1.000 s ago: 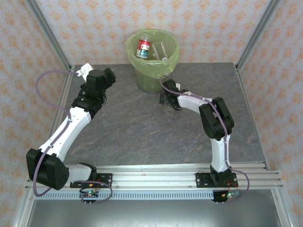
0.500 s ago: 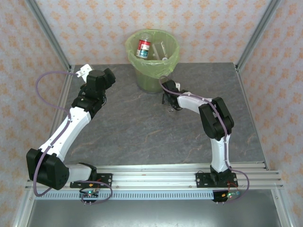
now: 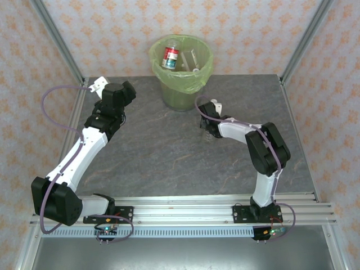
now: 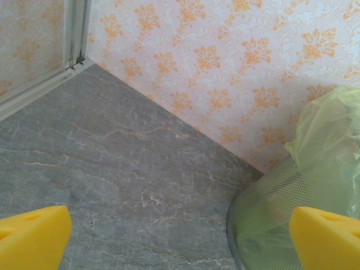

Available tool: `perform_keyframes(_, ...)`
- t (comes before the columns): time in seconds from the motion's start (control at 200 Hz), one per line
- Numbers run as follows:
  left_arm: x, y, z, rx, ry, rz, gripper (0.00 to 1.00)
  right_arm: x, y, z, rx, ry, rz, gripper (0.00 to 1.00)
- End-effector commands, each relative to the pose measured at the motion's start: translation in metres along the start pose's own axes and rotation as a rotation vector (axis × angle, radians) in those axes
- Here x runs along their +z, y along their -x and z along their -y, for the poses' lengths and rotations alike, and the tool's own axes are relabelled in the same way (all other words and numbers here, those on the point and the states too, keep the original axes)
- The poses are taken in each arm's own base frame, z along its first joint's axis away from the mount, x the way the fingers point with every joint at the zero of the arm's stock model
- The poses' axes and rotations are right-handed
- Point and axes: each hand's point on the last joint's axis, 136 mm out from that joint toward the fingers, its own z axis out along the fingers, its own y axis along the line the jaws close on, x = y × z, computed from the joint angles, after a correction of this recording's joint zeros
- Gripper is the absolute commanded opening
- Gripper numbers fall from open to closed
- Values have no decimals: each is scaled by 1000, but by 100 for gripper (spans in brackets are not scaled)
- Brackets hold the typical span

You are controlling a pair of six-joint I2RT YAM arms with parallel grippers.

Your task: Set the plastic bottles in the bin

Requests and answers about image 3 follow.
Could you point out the red label bottle red cap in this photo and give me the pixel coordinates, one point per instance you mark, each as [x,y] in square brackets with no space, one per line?
[170,53]

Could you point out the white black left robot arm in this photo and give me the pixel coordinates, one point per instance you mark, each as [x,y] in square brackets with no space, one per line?
[76,157]

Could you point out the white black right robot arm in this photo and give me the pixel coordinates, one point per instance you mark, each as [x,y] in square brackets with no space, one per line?
[263,191]

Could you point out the translucent grey plastic bin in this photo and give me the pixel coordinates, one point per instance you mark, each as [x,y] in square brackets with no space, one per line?
[180,99]

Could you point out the green plastic bin liner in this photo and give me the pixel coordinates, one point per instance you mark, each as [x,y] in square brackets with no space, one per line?
[180,80]

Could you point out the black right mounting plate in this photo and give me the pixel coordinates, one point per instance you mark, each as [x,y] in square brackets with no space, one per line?
[240,215]

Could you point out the black mounting plate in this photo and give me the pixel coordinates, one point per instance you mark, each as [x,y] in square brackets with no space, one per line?
[240,215]
[125,211]

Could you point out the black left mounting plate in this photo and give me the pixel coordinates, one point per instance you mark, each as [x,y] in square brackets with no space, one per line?
[125,211]

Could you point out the right circuit board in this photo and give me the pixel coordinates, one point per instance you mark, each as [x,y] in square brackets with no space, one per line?
[274,232]

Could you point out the circuit board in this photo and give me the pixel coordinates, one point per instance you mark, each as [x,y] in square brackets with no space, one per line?
[274,232]
[106,231]

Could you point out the left circuit board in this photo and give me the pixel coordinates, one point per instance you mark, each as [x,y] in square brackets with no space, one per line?
[106,231]

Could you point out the aluminium frame side rail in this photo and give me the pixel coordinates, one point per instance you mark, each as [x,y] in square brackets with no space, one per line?
[296,118]
[75,107]

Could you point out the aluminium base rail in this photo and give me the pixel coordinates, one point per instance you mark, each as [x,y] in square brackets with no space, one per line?
[182,213]

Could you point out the aluminium frame post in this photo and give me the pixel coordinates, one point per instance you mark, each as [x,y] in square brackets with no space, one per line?
[57,36]
[308,36]

